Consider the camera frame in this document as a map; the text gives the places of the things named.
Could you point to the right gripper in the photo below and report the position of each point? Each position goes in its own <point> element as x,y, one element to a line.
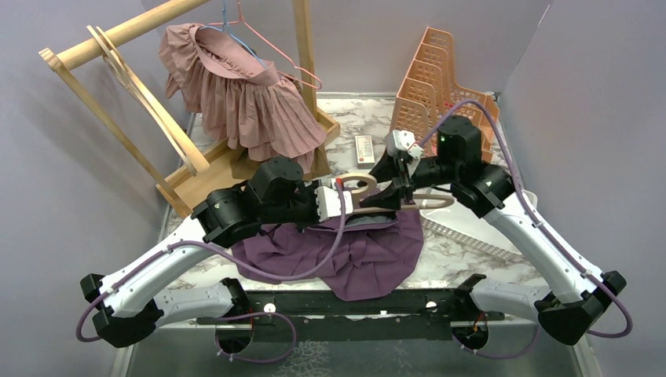
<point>386,170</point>

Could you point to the purple garment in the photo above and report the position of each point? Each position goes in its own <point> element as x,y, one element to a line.
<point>376,253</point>

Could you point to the blue wire hanger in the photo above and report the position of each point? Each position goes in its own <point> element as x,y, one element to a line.
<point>224,27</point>

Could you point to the white perforated basket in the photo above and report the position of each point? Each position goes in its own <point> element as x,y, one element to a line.
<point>458,223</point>

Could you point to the brown skirt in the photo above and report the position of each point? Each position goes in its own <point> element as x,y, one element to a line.
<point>314,164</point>

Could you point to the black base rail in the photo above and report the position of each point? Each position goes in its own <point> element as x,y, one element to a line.
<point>322,317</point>

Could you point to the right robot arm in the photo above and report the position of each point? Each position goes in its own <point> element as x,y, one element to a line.
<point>576,294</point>

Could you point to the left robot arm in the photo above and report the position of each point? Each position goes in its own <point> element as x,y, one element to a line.
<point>125,307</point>

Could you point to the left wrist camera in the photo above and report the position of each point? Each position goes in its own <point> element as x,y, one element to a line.
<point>332,199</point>

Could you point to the pink skirt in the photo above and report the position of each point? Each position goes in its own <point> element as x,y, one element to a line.
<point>240,102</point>

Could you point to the pink wire hanger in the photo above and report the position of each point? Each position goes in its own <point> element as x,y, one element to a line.
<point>301,71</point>

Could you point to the peach plastic file organizer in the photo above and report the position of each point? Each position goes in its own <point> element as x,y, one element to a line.
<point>429,88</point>

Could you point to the small white red box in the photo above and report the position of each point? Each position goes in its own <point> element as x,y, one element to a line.
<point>365,156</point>

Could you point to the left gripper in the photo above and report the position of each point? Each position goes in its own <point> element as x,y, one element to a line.
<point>320,193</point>

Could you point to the wooden hanger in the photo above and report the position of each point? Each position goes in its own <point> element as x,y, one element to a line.
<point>190,155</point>
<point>364,182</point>

